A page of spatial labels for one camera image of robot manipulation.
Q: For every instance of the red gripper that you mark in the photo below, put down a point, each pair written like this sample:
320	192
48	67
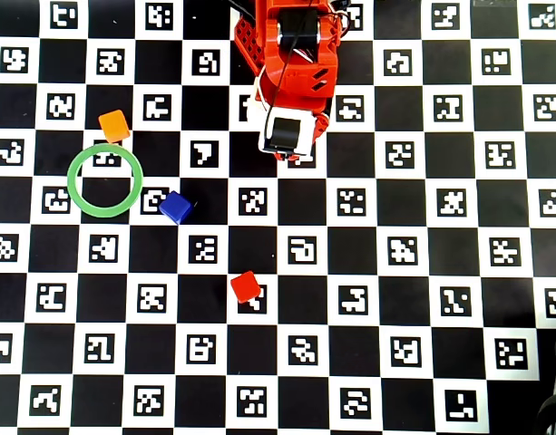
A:
287	130

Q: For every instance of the blue cube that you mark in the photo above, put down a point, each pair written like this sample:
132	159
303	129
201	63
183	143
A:
174	206

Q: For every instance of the black white marker checkerboard mat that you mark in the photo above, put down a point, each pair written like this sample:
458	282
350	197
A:
350	254

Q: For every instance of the red cube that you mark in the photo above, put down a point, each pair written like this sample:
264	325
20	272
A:
246	286

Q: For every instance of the black tripod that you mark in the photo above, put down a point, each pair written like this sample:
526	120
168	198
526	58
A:
554	408

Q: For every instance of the orange cube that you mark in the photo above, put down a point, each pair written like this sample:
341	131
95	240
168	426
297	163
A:
114	126

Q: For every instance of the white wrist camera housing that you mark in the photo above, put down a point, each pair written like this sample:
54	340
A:
266	136

